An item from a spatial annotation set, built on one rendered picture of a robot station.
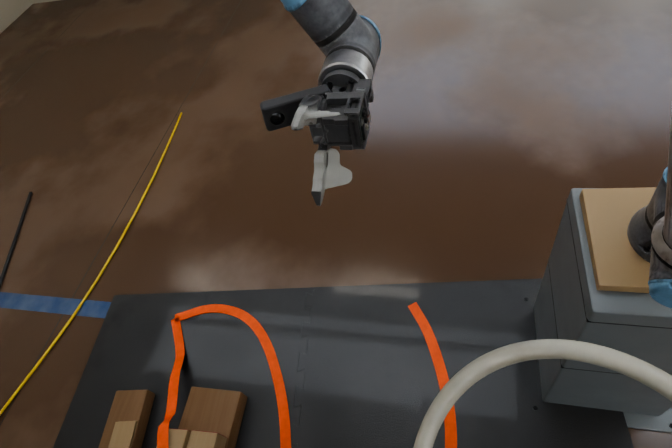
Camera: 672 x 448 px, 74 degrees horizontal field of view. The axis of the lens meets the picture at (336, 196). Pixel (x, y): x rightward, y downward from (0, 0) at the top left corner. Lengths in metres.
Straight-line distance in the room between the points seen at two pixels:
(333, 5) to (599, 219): 0.95
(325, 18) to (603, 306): 0.96
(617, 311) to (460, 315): 0.97
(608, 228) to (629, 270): 0.13
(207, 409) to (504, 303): 1.38
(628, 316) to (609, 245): 0.18
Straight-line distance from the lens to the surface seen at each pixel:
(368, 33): 0.84
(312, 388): 2.13
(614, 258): 1.36
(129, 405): 2.39
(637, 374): 0.80
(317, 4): 0.79
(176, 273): 2.70
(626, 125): 3.02
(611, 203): 1.45
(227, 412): 2.13
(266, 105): 0.72
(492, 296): 2.21
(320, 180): 0.69
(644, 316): 1.35
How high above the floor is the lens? 2.00
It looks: 50 degrees down
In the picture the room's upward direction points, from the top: 18 degrees counter-clockwise
